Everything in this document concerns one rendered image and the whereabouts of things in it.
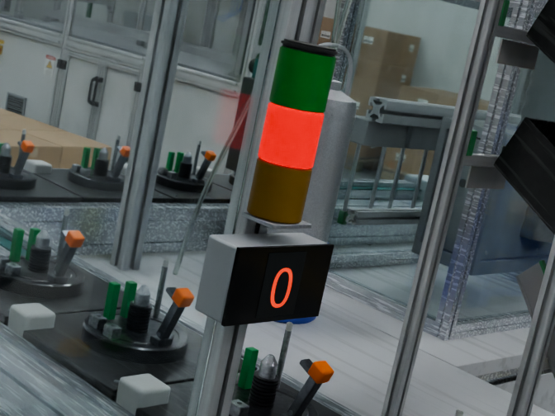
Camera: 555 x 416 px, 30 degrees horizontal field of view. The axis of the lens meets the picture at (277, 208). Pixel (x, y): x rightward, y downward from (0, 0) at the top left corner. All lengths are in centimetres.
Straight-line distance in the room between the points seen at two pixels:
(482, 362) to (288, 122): 122
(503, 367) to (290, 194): 127
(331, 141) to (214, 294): 104
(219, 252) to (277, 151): 10
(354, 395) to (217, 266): 83
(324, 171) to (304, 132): 102
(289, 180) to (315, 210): 103
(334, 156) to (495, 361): 52
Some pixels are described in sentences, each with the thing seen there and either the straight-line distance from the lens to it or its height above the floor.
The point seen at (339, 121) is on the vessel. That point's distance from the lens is 191.
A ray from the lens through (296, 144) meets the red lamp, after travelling 89.
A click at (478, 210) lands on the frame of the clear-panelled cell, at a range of 205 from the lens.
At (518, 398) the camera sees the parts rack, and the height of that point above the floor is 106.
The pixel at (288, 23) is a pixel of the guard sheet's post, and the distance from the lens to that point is 91.
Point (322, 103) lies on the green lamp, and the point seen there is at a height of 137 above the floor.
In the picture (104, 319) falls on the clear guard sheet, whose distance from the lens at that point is 88.
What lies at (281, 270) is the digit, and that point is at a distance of 92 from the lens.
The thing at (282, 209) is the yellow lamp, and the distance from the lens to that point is 90.
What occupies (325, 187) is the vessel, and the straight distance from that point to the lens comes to 192.
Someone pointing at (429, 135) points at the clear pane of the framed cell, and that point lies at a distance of 213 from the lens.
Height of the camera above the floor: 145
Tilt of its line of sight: 11 degrees down
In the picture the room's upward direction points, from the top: 12 degrees clockwise
